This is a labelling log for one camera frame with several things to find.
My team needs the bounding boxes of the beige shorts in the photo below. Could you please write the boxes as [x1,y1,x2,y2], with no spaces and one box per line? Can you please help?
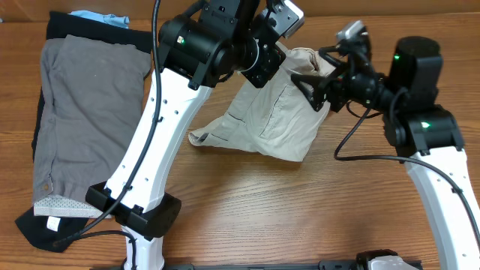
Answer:
[188,46,335,162]

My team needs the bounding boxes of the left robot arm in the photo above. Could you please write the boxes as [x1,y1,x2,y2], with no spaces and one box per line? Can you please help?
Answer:
[85,1,305,269]

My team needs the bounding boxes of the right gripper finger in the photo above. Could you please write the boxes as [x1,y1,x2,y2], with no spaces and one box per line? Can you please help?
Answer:
[318,45,355,74]
[290,74,330,112]

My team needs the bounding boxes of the grey shorts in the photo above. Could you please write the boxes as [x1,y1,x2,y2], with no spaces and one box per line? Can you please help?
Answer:
[32,35,151,218]

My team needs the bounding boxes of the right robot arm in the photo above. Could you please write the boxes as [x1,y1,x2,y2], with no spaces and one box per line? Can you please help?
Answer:
[291,36,479,269]

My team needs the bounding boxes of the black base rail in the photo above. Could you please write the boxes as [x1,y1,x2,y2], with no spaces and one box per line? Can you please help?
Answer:
[89,249,425,270]

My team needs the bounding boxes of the light blue garment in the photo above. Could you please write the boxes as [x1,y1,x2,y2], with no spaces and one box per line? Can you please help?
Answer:
[70,10,130,29]

